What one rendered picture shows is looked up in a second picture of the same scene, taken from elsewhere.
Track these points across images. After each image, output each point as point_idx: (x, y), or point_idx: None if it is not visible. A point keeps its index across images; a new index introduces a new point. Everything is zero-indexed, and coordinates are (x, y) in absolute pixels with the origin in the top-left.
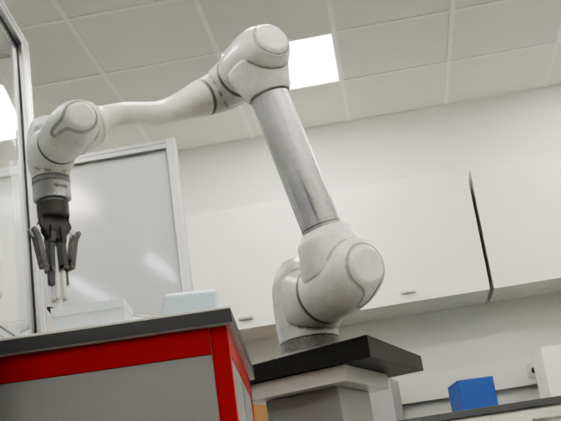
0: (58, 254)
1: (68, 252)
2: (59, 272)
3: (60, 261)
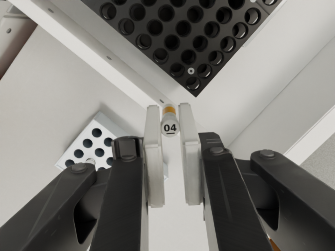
0: (212, 235)
1: (327, 234)
2: (184, 177)
3: (206, 206)
